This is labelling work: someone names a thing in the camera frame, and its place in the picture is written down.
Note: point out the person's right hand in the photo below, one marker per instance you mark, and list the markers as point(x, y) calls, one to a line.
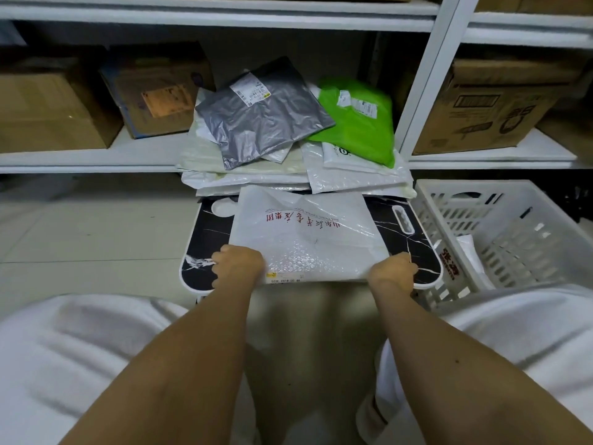
point(396, 273)

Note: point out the person's left hand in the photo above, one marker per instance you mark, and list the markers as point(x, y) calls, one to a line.
point(238, 266)

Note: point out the large white bubble mailer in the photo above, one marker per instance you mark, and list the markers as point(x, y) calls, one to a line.
point(472, 259)

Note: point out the white mailer with red text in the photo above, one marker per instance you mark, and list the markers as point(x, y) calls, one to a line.
point(315, 245)

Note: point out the pile of white mailers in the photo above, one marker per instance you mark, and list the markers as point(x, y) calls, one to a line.
point(352, 178)

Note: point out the white plastic basket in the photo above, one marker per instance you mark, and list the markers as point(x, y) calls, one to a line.
point(523, 227)

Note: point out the green poly mailer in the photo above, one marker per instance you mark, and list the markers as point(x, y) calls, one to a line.
point(361, 134)

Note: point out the grey poly mailer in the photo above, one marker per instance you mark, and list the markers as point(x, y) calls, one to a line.
point(264, 120)

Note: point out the white metal shelf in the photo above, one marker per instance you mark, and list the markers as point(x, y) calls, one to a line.
point(92, 157)

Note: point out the person's right forearm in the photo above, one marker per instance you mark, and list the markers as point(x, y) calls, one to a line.
point(454, 375)

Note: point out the person's left forearm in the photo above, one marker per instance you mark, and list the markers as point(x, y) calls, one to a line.
point(176, 366)

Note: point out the person's white shorts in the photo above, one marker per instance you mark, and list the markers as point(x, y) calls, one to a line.
point(69, 356)

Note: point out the black marble lap table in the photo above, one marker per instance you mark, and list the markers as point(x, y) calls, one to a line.
point(204, 236)

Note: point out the cardboard box with black print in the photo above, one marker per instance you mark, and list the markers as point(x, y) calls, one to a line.
point(486, 115)

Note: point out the cardboard box with orange label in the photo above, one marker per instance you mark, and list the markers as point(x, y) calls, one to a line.
point(157, 92)

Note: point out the dark cardboard box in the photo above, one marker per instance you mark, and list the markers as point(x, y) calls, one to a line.
point(570, 129)

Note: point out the plain brown cardboard box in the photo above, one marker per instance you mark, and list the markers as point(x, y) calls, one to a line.
point(46, 115)

